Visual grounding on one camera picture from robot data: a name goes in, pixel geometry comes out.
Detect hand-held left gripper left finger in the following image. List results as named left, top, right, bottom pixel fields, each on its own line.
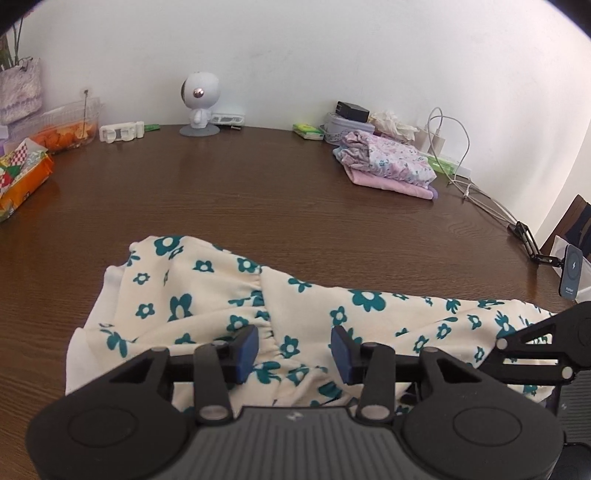
left=109, top=324, right=260, bottom=426

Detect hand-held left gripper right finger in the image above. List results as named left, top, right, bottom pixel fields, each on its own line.
left=331, top=325, right=484, bottom=424

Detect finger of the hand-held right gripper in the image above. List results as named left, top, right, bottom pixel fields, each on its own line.
left=479, top=302, right=591, bottom=385

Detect white teal flower garment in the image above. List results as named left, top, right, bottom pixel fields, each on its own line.
left=65, top=234, right=562, bottom=414

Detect folded purple floral clothes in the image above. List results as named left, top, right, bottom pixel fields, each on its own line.
left=332, top=130, right=437, bottom=188

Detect wooden chair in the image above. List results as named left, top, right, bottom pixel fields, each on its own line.
left=541, top=194, right=591, bottom=260

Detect folded pink cloth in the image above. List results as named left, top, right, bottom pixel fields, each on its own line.
left=348, top=165, right=437, bottom=200

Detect green packet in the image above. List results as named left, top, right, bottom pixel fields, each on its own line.
left=427, top=154, right=463, bottom=174

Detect green tissue pack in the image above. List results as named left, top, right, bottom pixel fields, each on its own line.
left=293, top=122, right=325, bottom=141

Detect grey box with black adapter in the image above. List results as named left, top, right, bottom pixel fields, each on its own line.
left=322, top=112, right=371, bottom=140

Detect crumpled white tissue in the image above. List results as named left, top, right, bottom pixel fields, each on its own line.
left=369, top=110, right=419, bottom=140

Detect white plastic clip holder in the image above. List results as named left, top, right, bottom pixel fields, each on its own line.
left=99, top=120, right=145, bottom=145

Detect white robot figurine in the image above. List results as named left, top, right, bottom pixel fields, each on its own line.
left=178, top=71, right=222, bottom=138

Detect orange checkered snack packet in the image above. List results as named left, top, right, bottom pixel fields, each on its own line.
left=0, top=138, right=55, bottom=223

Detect clear plastic food container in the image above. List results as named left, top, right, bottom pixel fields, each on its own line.
left=30, top=97, right=103, bottom=153

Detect knitted lavender vase cover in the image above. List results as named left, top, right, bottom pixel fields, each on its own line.
left=0, top=57, right=44, bottom=126

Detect black wireless charger pad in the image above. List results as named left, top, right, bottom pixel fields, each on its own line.
left=564, top=244, right=585, bottom=304

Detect white cable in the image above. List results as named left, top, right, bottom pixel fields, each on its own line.
left=427, top=106, right=472, bottom=185
left=447, top=177, right=514, bottom=228

